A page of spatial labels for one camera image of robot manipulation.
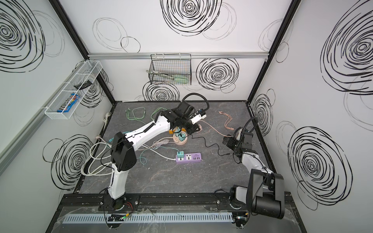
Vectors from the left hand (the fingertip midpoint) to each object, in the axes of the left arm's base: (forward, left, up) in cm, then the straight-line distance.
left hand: (199, 127), depth 84 cm
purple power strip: (-13, +6, -14) cm, 20 cm away
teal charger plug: (-13, +11, -9) cm, 19 cm away
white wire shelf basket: (+29, +71, +17) cm, 78 cm away
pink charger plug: (-2, 0, +3) cm, 3 cm away
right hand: (-2, -19, -11) cm, 22 cm away
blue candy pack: (0, +67, +18) cm, 69 cm away
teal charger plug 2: (-2, +11, -9) cm, 14 cm away
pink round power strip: (-1, +15, -14) cm, 21 cm away
